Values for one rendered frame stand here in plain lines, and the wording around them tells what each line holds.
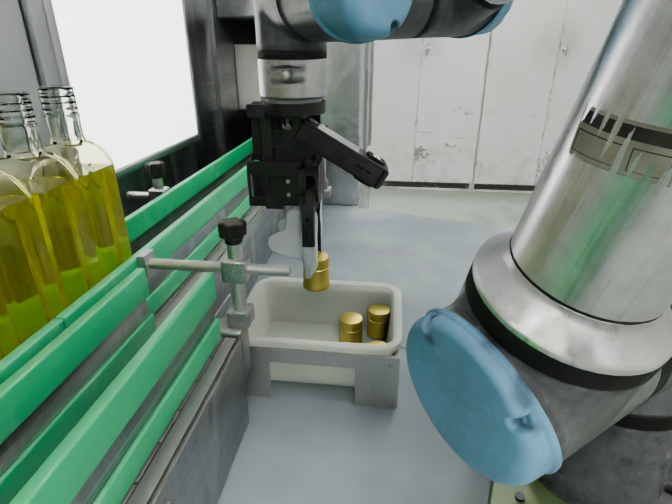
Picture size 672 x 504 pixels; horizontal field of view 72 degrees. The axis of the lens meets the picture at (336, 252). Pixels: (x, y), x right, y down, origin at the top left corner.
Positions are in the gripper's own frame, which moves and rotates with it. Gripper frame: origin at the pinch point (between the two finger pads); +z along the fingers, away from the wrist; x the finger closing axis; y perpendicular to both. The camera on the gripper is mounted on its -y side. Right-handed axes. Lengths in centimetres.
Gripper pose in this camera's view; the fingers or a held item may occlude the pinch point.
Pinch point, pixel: (315, 261)
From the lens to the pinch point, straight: 59.7
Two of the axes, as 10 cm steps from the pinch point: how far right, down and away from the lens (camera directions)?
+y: -10.0, -0.3, 0.8
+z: 0.0, 9.1, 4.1
